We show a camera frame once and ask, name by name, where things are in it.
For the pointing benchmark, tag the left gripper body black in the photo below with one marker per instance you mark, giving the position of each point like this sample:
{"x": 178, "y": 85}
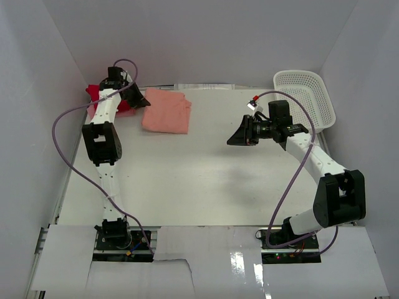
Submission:
{"x": 127, "y": 97}

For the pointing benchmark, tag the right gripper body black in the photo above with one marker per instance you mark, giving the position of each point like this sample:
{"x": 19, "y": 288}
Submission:
{"x": 260, "y": 129}

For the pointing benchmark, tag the salmon pink t shirt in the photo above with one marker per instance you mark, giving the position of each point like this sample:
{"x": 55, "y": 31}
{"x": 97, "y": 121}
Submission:
{"x": 169, "y": 112}

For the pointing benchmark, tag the white perforated plastic basket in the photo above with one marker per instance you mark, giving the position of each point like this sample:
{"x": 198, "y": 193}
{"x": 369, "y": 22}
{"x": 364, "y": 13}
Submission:
{"x": 309, "y": 89}

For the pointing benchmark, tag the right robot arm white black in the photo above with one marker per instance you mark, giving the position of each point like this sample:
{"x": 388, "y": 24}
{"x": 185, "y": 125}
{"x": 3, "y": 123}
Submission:
{"x": 340, "y": 194}

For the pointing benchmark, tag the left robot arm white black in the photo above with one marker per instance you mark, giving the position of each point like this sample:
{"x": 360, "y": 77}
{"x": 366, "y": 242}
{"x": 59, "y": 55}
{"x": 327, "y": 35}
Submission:
{"x": 102, "y": 143}

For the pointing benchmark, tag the folded red t shirt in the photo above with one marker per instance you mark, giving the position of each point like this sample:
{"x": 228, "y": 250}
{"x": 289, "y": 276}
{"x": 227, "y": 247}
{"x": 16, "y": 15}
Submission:
{"x": 95, "y": 95}

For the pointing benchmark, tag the folded light pink t shirt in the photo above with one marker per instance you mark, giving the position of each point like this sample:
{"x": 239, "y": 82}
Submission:
{"x": 123, "y": 110}

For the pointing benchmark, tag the white paper sheet at back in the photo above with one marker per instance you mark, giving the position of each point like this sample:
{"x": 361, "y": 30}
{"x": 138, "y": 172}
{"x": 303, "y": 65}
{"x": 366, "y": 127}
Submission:
{"x": 203, "y": 86}

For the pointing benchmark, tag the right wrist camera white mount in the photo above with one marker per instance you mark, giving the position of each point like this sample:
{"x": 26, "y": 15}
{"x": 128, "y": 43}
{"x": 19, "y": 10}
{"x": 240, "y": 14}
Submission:
{"x": 254, "y": 106}

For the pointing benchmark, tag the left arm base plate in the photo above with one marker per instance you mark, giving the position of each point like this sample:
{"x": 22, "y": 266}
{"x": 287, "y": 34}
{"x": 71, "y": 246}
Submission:
{"x": 118, "y": 242}

